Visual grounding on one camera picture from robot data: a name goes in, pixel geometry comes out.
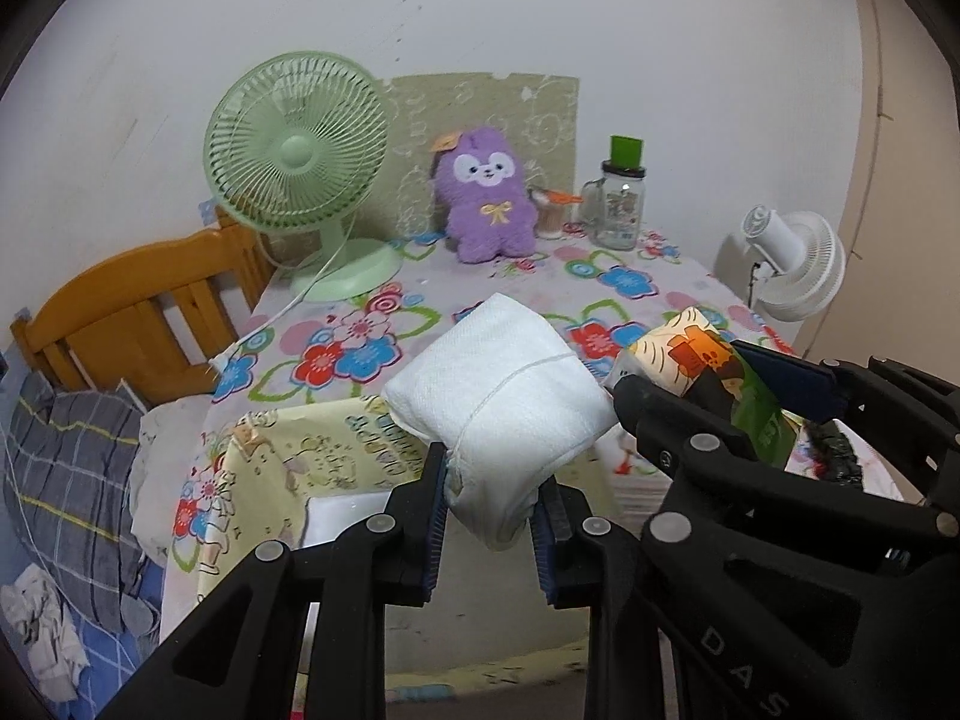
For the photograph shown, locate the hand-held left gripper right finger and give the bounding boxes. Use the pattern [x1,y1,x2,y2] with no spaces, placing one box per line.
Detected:
[529,476,677,720]

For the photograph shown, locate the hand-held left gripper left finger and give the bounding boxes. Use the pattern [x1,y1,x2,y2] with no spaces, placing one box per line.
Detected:
[97,441,451,720]

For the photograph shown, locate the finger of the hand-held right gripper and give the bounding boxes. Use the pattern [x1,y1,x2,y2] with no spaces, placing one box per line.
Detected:
[731,341,960,511]
[611,373,953,720]

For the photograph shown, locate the yellow and green snack packet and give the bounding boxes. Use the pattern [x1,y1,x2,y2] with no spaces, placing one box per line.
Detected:
[604,306,807,466]

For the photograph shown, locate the dark grey drawstring cloth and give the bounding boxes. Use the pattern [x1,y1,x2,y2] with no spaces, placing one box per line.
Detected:
[801,420,872,482]

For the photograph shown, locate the yellow printed fabric storage box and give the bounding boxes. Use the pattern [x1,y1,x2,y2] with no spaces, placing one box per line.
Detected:
[193,394,623,720]

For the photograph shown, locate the white cloth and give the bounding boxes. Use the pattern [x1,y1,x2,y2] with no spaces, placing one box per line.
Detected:
[0,562,91,702]
[382,292,620,550]

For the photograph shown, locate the white clip fan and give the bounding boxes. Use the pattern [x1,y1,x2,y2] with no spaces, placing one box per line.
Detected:
[712,204,847,323]

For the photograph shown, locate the floral tablecloth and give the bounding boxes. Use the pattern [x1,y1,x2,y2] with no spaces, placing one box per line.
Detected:
[161,227,908,608]

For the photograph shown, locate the glass jar with green lid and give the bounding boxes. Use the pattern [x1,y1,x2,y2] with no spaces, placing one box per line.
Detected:
[580,135,647,251]

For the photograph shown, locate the beige cabinet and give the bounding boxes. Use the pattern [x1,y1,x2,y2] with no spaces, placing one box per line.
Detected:
[795,0,960,361]

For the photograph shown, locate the purple plush toy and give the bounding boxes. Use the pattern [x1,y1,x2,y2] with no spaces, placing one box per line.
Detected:
[429,127,539,265]

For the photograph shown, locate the blue bedsheet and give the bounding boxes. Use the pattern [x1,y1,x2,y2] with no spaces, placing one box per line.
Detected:
[0,345,162,706]

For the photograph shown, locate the grey plaid pillow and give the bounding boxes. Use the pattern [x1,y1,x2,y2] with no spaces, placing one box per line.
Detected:
[2,371,151,635]

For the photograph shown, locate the green desk fan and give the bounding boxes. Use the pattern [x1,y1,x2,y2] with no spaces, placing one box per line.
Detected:
[204,51,404,302]

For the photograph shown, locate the wooden bed headboard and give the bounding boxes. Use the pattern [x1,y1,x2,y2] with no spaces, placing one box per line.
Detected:
[9,221,275,410]

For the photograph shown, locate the white crumpled cloth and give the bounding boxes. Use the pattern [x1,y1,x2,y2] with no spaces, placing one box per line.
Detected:
[0,562,91,702]

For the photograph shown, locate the white fan power cable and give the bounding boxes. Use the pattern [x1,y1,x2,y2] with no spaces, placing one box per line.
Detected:
[210,236,353,376]

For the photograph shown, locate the beige patterned wall sheet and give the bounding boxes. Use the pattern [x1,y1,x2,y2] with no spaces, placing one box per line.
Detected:
[382,71,582,241]

